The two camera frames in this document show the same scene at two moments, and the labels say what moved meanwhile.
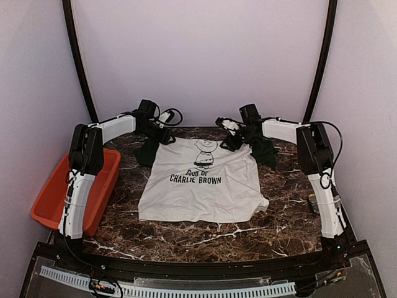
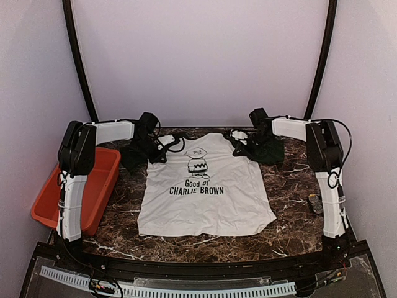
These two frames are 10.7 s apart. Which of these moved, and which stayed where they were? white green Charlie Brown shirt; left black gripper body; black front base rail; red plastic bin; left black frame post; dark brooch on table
Moved: white green Charlie Brown shirt; left black gripper body
Stayed: dark brooch on table; black front base rail; red plastic bin; left black frame post
